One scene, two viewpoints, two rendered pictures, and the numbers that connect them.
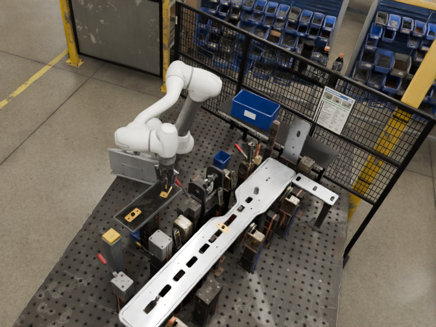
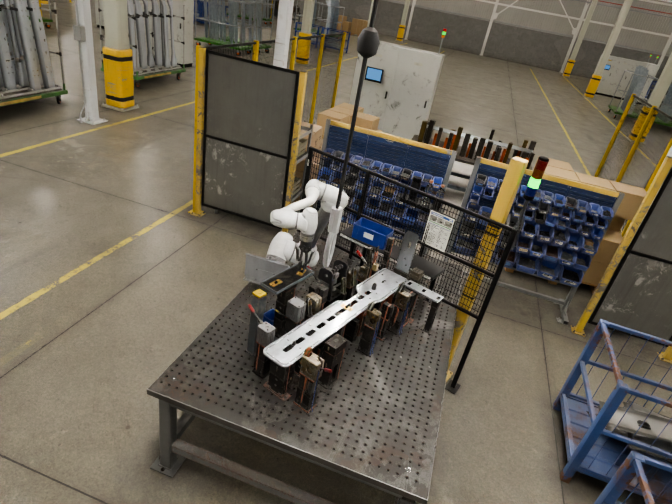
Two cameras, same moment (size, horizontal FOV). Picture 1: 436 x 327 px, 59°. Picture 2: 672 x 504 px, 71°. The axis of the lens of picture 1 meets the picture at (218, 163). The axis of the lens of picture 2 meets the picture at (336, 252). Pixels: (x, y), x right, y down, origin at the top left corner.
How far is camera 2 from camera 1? 131 cm
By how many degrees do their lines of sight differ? 17
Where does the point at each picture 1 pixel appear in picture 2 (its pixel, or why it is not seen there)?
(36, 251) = (159, 358)
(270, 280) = (385, 362)
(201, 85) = (332, 196)
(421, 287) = (530, 415)
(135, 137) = (286, 215)
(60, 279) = (202, 346)
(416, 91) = (500, 209)
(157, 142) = (303, 219)
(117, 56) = (239, 208)
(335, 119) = (439, 238)
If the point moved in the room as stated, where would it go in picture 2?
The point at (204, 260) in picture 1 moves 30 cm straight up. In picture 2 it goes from (331, 325) to (340, 285)
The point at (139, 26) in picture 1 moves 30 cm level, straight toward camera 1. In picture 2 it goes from (265, 180) to (266, 190)
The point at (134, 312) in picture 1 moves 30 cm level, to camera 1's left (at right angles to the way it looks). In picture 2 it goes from (276, 350) to (223, 339)
